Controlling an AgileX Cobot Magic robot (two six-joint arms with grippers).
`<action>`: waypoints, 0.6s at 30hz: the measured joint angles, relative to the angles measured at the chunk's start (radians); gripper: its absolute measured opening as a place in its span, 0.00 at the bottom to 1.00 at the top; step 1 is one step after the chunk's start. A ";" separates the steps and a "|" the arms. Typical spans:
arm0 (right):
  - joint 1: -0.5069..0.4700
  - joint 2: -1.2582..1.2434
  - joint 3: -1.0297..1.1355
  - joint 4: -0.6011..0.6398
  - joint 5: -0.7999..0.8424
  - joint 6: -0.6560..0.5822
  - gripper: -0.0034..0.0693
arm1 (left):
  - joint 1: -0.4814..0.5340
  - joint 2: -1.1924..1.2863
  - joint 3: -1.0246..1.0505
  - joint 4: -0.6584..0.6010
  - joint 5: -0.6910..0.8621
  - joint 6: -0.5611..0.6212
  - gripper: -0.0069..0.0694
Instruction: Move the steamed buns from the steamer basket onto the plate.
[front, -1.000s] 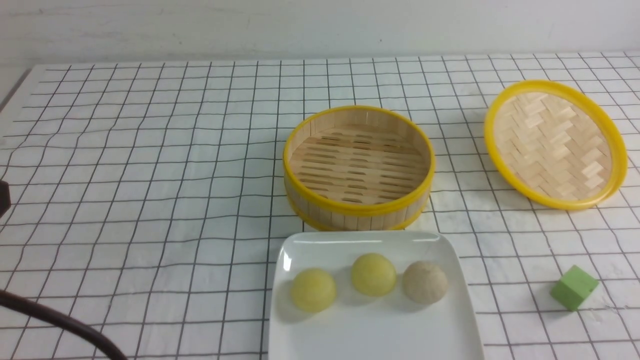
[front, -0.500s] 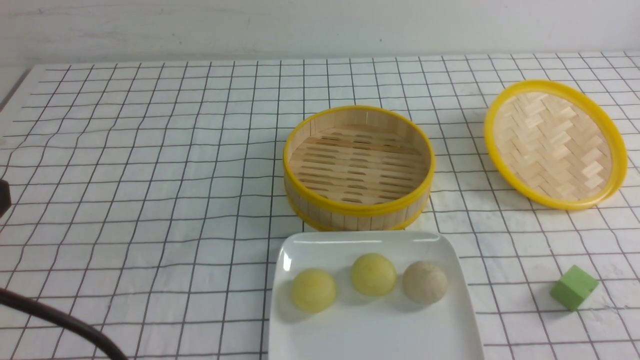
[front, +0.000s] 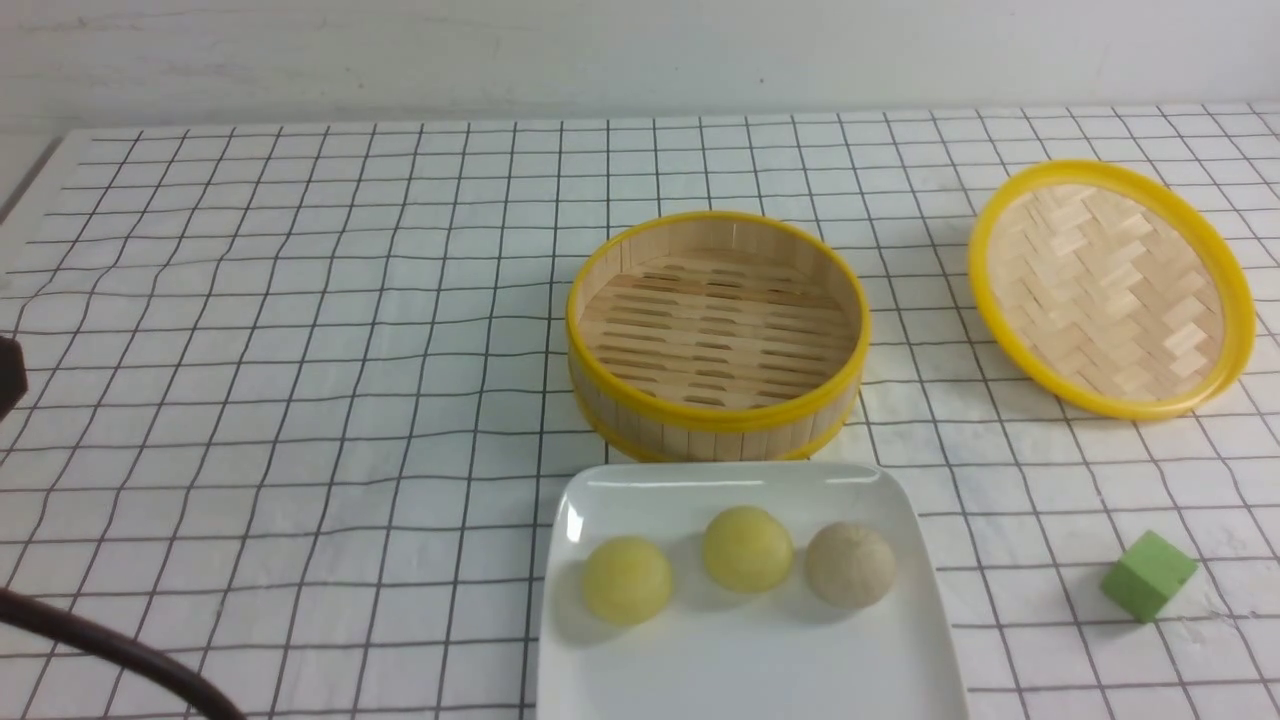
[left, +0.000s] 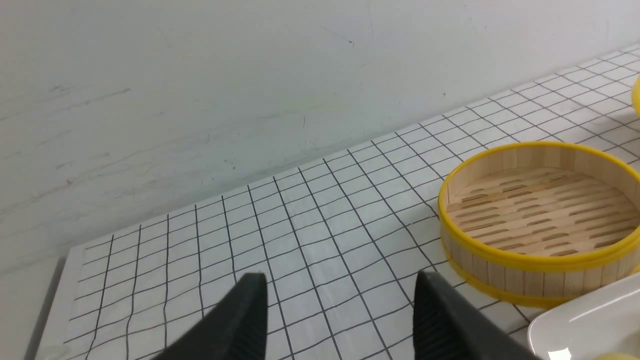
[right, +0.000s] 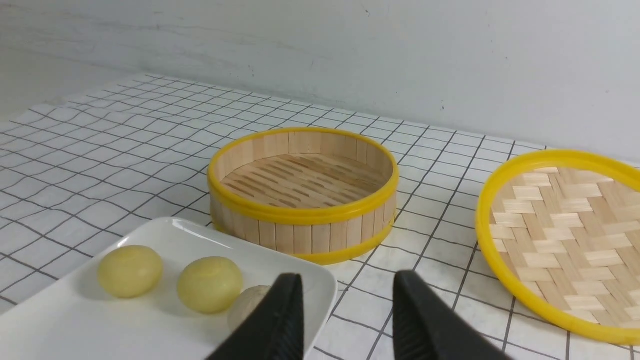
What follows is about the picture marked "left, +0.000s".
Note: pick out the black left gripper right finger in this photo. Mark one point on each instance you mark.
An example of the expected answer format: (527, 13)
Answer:
(447, 327)

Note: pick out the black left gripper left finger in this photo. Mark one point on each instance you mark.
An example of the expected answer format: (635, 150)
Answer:
(235, 329)

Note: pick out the white square plate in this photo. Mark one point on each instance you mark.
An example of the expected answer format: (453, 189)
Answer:
(604, 321)

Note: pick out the bamboo steamer basket yellow rim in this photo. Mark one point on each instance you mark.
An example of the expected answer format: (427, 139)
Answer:
(541, 223)

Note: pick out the white grid tablecloth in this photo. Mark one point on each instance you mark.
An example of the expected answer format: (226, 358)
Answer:
(340, 239)

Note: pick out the bamboo steamer lid yellow rim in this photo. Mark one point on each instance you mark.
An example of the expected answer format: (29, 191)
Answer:
(635, 96)

